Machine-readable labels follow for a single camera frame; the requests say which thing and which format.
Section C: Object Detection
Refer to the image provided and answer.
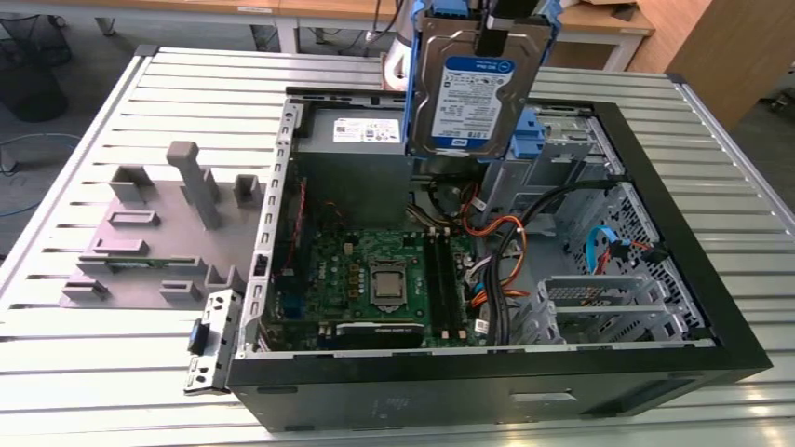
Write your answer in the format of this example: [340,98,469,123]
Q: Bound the blue port connector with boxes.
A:
[186,319,210,356]

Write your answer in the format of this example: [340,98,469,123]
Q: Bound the thin multicolour wire bundle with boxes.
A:
[461,258,501,304]

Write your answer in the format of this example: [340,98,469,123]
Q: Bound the silver CPU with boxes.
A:
[373,271,406,300]

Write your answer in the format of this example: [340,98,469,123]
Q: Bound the black mesh bin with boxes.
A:
[0,13,73,123]

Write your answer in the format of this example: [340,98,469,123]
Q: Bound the orange yellow wire bundle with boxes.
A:
[461,179,530,309]

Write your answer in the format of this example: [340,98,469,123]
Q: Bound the black open PC case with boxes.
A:
[182,86,774,432]

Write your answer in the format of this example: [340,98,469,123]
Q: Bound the wooden cabinet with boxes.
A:
[664,0,795,134]

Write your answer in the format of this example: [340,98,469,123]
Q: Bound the hard disk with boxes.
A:
[402,0,560,162]

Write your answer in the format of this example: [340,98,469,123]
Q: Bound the thick black cable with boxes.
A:
[486,179,628,346]
[493,223,524,346]

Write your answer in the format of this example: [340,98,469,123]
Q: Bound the blue data wire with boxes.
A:
[582,223,648,281]

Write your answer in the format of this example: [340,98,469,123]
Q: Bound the CPU socket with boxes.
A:
[368,258,413,314]

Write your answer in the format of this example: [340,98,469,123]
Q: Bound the thin red wire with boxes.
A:
[280,178,310,277]

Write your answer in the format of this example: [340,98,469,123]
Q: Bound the grey parts rack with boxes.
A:
[58,141,276,314]

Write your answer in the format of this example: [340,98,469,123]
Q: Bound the black RAM slot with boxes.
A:
[424,226,452,341]

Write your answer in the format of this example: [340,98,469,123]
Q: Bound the black chair base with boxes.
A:
[768,86,795,113]

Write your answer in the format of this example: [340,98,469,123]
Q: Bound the green RAM stick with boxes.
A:
[101,258,201,273]

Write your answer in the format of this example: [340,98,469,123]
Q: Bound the black graphics card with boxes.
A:
[333,319,426,349]

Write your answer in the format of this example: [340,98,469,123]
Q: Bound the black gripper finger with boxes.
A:
[474,26,512,55]

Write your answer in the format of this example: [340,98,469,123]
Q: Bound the grey power supply unit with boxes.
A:
[289,109,416,230]

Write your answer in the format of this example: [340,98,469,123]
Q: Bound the grey metal disk bay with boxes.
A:
[533,273,710,346]

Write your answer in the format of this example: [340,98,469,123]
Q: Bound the wooden desk white frame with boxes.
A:
[91,0,298,53]
[276,0,657,72]

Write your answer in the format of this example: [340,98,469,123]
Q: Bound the disk power wire with connector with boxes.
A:
[608,240,670,266]

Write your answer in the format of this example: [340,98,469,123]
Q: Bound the blue plastic drive latch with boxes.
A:
[513,109,546,160]

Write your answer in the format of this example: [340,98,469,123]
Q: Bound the grey optical drive cage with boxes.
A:
[482,105,625,220]

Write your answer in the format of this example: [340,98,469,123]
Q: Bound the blue floor cable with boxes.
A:
[0,132,81,220]

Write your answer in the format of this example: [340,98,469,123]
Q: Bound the green motherboard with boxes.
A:
[260,226,492,350]

